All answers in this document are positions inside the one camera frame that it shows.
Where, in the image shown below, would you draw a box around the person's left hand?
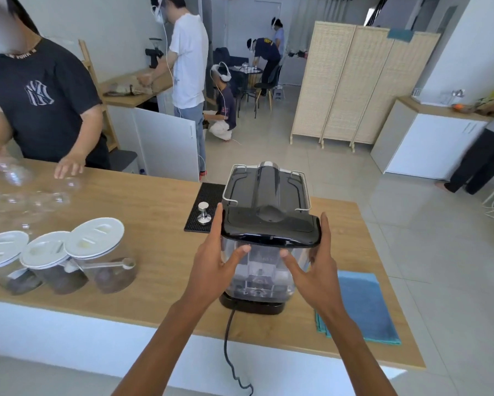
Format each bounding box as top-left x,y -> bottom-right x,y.
184,203 -> 252,312

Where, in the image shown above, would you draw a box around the person's right hand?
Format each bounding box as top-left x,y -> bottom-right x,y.
279,212 -> 351,326

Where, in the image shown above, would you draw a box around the clear plastic water tank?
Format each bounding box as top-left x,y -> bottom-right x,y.
222,236 -> 313,304

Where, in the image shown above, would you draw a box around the black coffee machine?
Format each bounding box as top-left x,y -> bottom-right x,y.
218,161 -> 313,316

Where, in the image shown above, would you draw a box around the person's left forearm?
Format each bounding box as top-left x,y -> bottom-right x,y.
111,299 -> 217,396

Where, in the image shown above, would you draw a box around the glass jar with white lid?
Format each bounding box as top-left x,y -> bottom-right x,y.
0,230 -> 43,296
20,231 -> 89,296

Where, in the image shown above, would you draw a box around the blue folded cloth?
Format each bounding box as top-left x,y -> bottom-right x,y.
315,271 -> 402,347

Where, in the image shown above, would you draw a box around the black rubber bar mat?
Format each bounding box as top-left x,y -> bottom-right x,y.
184,183 -> 228,234

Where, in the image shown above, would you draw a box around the glass jar with spoon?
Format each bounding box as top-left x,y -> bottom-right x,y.
63,217 -> 138,295

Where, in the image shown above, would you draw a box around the clear plastic measuring spoon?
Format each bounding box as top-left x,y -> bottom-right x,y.
63,257 -> 137,274

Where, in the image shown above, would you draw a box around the black low stool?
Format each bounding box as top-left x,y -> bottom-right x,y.
108,150 -> 140,174

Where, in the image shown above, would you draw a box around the wooden counter with white cabinet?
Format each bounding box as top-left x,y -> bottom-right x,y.
98,69 -> 201,183

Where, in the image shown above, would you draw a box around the white cabinet with wooden top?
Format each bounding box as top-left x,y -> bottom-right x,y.
370,96 -> 494,181

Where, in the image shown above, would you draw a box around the wooden ladder shelf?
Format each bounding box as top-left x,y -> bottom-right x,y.
78,38 -> 121,153

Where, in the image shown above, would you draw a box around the black chair with wooden legs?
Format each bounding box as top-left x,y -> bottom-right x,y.
252,63 -> 283,120

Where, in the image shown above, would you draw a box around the cluster of clear plastic cups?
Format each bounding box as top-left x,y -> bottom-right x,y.
0,155 -> 84,238

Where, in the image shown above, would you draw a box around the black dining table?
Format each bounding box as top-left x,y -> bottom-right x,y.
232,64 -> 265,105

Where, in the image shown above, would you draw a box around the beige folding screen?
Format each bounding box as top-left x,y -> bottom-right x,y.
289,20 -> 442,153

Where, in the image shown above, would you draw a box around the teal cloth on screen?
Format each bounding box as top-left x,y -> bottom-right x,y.
387,28 -> 415,42

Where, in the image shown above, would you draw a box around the grey curtains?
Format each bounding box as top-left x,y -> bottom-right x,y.
287,0 -> 351,55

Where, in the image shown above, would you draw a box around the black power cable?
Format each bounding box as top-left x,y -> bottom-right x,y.
223,308 -> 255,396

